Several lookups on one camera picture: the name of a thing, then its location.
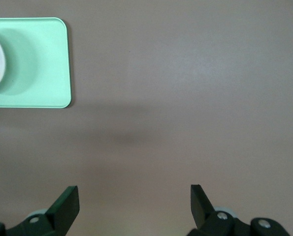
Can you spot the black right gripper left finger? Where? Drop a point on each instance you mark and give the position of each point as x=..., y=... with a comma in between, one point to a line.
x=62, y=209

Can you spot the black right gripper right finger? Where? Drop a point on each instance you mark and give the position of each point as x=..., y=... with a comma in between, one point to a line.
x=201, y=209

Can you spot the brown table cover mat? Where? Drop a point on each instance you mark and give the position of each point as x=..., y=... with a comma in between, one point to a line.
x=185, y=98

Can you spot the light green rectangular tray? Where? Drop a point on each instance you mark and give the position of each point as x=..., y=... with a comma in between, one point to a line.
x=45, y=61

